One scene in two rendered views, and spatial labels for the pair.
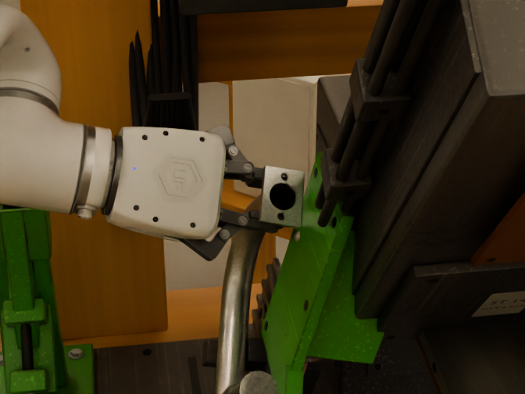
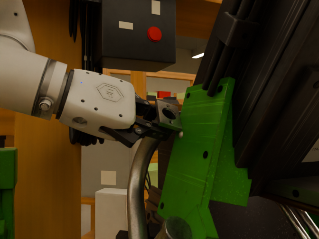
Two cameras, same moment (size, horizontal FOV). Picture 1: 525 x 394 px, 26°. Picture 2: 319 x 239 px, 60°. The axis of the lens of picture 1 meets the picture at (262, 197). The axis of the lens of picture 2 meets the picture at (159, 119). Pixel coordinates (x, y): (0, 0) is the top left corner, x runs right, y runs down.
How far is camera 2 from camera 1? 0.76 m
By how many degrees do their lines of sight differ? 35
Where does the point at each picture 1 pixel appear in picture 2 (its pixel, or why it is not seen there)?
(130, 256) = (62, 217)
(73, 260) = (28, 221)
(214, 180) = (130, 97)
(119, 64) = not seen: hidden behind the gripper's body
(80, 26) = not seen: hidden behind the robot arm
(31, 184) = (6, 71)
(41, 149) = (17, 52)
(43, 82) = (24, 41)
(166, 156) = (100, 82)
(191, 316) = not seen: outside the picture
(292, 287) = (184, 161)
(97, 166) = (57, 69)
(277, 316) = (173, 189)
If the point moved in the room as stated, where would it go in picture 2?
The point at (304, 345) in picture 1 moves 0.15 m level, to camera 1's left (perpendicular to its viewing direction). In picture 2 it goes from (209, 184) to (82, 191)
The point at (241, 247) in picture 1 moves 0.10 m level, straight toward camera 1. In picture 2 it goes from (138, 168) to (152, 178)
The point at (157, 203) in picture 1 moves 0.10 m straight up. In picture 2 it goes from (97, 101) to (97, 28)
